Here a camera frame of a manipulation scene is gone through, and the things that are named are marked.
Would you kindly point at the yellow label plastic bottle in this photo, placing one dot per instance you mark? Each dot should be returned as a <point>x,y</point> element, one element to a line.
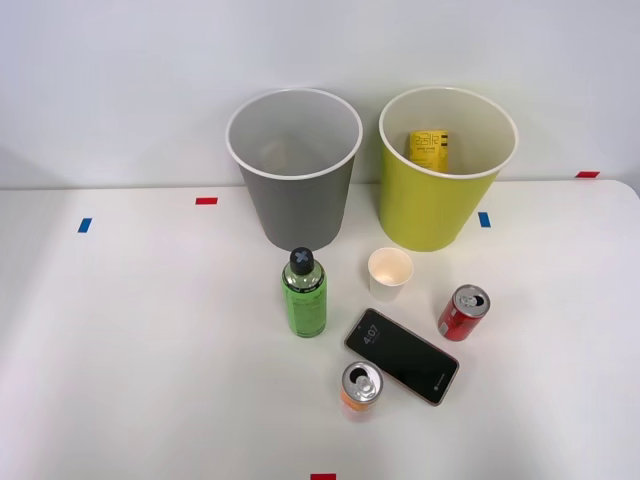
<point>429,151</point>

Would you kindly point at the black smartphone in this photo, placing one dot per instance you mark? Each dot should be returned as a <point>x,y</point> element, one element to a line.
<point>401,356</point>

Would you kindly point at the white paper cup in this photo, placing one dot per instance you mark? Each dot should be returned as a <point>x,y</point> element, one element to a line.
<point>389,277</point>

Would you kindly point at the orange drink can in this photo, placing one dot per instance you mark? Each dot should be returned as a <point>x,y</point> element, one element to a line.
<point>360,392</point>

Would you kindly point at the yellow-green plastic waste bin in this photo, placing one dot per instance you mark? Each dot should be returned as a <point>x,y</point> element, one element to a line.
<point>430,200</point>

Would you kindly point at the red drink can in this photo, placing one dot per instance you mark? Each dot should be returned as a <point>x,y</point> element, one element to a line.
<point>462,315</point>

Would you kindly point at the green bottle with black cap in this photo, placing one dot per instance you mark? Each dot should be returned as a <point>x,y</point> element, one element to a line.
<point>304,295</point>

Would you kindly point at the grey plastic waste bin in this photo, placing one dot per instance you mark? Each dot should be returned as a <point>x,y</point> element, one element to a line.
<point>297,200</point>

